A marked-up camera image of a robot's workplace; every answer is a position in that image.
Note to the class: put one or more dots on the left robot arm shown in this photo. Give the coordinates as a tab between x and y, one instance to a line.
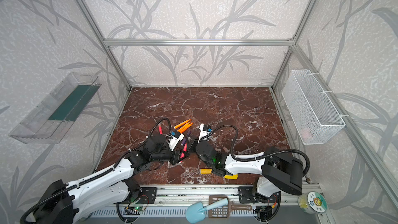
66	203

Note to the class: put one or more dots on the clear plastic wall shelf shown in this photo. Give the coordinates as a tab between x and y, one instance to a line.
50	120

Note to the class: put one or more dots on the brown toy rake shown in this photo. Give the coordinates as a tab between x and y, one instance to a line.
225	211

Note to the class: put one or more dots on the tape roll green label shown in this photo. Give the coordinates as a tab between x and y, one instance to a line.
312	203

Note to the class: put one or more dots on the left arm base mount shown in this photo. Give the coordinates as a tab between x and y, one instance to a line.
144	195

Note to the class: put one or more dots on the aluminium front rail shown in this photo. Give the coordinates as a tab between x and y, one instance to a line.
173	201

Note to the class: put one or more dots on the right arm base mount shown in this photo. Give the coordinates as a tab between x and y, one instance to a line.
247	195

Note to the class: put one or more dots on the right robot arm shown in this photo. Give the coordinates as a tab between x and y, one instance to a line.
280	170

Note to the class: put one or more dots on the orange marker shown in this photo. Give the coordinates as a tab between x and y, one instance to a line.
182	124
185	127

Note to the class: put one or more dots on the white wire basket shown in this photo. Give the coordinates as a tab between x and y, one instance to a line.
314	115

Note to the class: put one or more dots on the pink marker lone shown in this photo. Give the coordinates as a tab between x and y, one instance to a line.
184	150

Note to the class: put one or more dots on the pink marker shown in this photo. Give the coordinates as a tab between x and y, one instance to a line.
160	129

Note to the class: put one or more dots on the yellow toy shovel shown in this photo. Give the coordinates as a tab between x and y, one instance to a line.
210	171

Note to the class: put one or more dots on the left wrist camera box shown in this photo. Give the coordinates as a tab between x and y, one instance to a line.
175	138

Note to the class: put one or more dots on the small circuit board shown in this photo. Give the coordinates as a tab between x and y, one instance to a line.
133	211

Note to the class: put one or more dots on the light blue toy shovel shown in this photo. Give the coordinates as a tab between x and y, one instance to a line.
196	212

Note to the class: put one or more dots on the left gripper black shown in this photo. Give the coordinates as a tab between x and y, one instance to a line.
177	153

